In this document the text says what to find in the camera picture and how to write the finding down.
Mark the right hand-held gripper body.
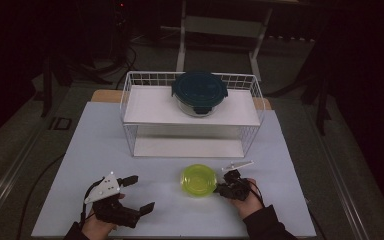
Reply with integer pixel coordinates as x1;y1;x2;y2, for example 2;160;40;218
221;160;255;202

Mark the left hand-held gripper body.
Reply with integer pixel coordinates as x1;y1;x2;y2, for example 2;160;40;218
84;171;142;229

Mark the yellow-green plastic bowl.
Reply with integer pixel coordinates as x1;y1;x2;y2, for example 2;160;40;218
179;163;218;198

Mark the white wire shelf rack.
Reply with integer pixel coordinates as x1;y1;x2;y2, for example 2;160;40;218
119;70;266;159

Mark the glass container with dark lid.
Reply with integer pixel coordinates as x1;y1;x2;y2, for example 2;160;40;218
171;70;229;118

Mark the person's right hand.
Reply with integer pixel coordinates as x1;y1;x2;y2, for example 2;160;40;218
234;178;265;220

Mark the person's left hand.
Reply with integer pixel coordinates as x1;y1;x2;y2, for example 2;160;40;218
80;211;118;240

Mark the pale table cover sheet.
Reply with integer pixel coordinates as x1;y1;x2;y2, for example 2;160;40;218
31;101;317;238

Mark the floor socket plate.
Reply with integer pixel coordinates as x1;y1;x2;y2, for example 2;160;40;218
48;116;73;131

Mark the black stand leg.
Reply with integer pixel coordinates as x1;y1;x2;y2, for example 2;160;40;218
301;76;332;136
40;54;54;118

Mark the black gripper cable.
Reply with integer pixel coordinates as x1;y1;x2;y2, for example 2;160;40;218
80;179;104;231
246;179;265;208

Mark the black floor cable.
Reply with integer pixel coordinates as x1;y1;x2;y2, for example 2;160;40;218
19;152;66;231

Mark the metal floor rail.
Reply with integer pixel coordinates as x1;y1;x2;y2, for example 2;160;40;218
308;106;378;240
0;124;46;231

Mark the black cable bundle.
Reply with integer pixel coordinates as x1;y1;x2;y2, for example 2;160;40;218
79;43;138;89

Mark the white metal stand frame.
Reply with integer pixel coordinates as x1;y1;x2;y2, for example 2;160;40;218
175;0;274;82

